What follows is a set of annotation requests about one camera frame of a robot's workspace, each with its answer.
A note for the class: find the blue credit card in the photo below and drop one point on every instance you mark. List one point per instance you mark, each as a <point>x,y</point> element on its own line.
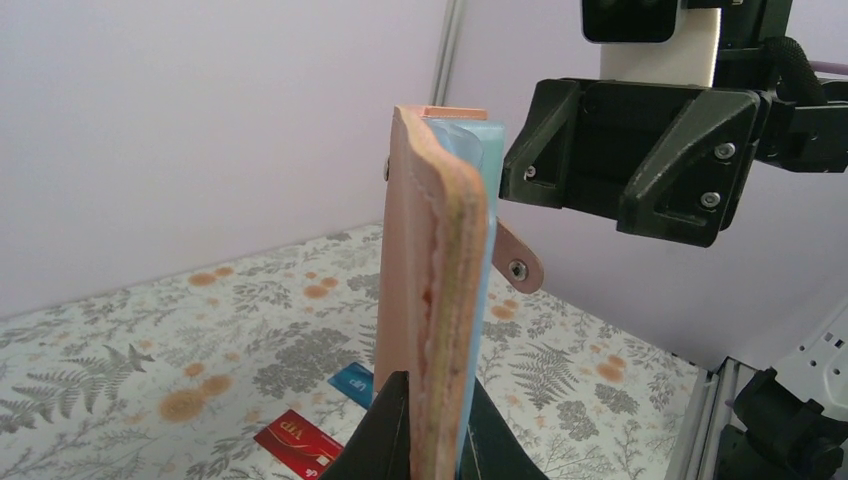
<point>355,381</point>

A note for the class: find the red credit card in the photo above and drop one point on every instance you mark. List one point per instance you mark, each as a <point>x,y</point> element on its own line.
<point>299,445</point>

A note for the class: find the aluminium rail frame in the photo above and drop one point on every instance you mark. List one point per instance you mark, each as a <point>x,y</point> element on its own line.
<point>709,410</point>

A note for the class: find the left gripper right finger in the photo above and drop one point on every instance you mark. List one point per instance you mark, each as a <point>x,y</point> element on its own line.
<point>491,451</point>

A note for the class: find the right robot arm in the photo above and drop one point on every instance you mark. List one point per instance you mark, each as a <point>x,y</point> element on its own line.
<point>770,291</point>

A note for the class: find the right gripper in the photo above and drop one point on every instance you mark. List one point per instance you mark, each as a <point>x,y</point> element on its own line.
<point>670,162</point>

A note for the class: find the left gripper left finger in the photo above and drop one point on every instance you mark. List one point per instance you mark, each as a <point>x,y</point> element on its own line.
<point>379,448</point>

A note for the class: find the floral table mat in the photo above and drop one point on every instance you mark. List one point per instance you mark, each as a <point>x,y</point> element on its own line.
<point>173,379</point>

